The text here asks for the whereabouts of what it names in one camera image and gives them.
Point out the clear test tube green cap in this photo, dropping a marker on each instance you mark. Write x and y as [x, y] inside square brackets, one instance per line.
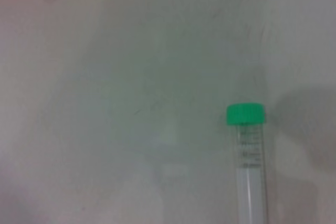
[246, 113]

